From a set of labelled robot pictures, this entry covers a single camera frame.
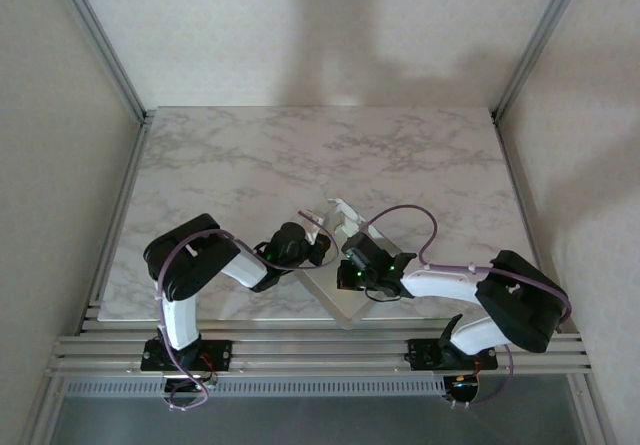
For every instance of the lit controller board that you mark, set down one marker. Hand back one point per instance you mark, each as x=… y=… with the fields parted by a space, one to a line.
x=462 y=384
x=197 y=387

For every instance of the aluminium frame leg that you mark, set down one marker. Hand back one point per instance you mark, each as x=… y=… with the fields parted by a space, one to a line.
x=41 y=415
x=592 y=415

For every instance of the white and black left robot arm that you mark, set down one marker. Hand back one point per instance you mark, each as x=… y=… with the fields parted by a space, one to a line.
x=195 y=260

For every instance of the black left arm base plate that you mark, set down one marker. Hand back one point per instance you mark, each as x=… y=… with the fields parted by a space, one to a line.
x=220 y=352

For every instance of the aluminium frame post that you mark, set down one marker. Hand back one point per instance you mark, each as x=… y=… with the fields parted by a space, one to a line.
x=542 y=40
x=100 y=35

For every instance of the aluminium frame cross rails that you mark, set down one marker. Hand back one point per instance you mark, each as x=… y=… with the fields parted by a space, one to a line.
x=320 y=350

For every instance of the aluminium side rail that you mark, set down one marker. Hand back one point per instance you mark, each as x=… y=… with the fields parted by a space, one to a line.
x=128 y=185
x=520 y=190

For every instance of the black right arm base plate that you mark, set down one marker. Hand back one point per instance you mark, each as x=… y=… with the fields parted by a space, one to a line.
x=422 y=352

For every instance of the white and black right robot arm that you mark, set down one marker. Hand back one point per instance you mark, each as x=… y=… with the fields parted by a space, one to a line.
x=440 y=282

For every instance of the teal and white paper box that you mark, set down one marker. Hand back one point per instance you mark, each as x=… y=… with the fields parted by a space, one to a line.
x=345 y=295

